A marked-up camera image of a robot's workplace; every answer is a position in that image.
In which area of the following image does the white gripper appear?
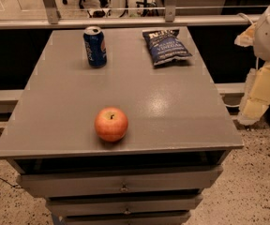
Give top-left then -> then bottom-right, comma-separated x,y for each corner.
234,6 -> 270,126

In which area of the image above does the blue pepsi can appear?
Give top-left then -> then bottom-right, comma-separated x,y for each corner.
83,26 -> 107,68

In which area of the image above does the blue chip bag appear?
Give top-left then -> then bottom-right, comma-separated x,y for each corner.
142,29 -> 192,67

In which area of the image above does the grey drawer cabinet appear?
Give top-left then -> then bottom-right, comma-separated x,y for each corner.
0,28 -> 242,225

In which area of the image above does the red apple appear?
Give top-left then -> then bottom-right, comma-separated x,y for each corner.
95,107 -> 128,143

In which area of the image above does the white cable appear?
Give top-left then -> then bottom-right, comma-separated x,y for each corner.
236,12 -> 261,71

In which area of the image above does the metal railing frame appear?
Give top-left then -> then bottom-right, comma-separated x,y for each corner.
0,0 -> 270,29

